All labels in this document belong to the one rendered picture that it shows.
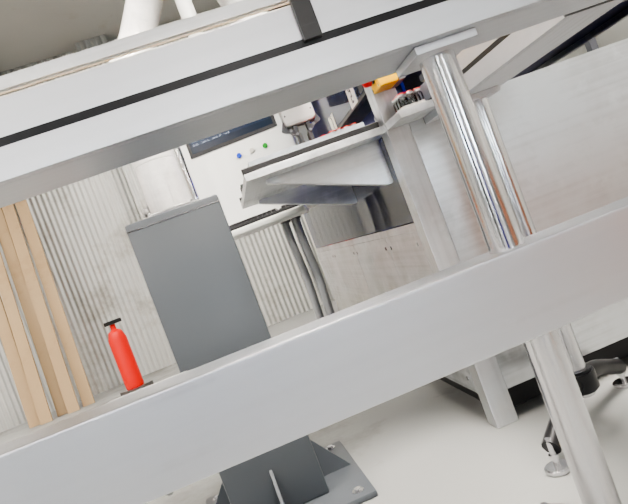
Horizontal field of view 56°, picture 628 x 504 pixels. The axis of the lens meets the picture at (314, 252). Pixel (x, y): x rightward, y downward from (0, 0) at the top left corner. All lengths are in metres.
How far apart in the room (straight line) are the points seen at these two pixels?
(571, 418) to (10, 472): 0.71
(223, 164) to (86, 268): 3.76
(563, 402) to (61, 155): 0.71
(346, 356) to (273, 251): 5.37
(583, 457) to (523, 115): 1.09
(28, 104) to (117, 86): 0.10
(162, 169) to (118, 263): 4.53
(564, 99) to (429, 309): 1.17
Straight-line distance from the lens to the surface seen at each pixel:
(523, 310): 0.83
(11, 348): 5.90
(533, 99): 1.81
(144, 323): 6.13
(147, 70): 0.76
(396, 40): 0.80
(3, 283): 5.97
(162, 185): 1.65
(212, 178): 2.61
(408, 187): 1.62
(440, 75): 0.84
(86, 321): 6.22
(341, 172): 1.69
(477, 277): 0.80
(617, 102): 1.93
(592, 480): 0.94
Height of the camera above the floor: 0.65
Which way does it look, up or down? 1 degrees down
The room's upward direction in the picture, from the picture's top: 21 degrees counter-clockwise
